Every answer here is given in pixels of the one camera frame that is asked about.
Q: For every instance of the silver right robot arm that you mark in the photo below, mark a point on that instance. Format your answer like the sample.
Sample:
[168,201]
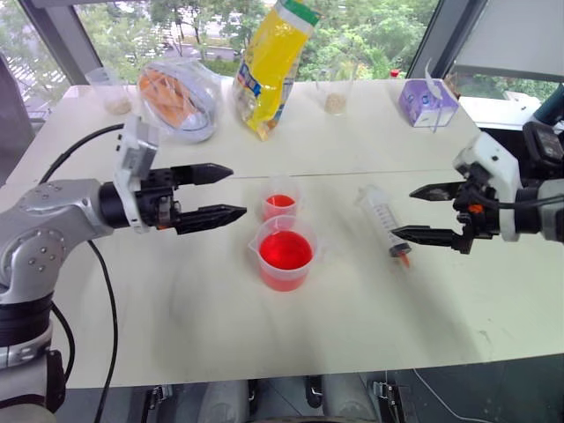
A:
[551,211]

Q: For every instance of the small red object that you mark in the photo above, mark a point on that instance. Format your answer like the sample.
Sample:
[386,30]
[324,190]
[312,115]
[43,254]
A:
[396,73]

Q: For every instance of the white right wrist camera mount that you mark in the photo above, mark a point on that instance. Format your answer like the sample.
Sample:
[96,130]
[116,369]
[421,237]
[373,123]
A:
[498,163]

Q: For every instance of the grey window frame post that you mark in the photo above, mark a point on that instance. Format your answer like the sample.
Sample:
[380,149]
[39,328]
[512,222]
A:
[445,35]
[61,39]

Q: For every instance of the clear cup with grains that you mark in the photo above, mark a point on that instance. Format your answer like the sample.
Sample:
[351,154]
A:
[115,99]
[336,99]

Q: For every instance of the clear bag with orange contents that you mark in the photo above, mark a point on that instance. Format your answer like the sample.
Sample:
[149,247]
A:
[180,101]

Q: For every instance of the purple tissue box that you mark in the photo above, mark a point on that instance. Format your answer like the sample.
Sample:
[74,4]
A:
[425,103]

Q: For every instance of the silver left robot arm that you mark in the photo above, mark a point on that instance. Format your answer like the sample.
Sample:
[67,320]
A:
[39,229]

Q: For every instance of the white window blind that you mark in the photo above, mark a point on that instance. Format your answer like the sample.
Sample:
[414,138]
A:
[515,35]

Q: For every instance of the yellow snack bag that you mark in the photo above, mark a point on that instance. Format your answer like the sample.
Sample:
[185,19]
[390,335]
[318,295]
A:
[273,70]

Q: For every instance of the small clear cup red liquid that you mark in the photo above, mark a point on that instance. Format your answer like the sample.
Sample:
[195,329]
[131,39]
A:
[279,205]

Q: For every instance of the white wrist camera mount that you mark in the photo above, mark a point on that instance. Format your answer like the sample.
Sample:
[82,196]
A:
[498,163]
[132,154]

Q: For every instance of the large beaker red liquid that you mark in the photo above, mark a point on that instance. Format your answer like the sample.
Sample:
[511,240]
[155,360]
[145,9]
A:
[284,257]

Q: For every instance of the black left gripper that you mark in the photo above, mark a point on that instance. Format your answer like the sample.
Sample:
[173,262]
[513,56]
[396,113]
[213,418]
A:
[156,198]

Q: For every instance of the clear plastic syringe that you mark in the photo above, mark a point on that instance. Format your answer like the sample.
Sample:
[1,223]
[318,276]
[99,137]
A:
[383,216]

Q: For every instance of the black and teal equipment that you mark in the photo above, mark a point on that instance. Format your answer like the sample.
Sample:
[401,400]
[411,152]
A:
[546,145]

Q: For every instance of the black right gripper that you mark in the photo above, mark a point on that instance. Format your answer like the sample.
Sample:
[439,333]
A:
[482,216]

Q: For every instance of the grey rounded shape under table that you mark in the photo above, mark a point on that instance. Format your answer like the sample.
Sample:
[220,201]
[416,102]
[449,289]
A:
[227,403]

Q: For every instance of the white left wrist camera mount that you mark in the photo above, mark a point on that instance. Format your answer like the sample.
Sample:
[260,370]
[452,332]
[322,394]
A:
[132,154]

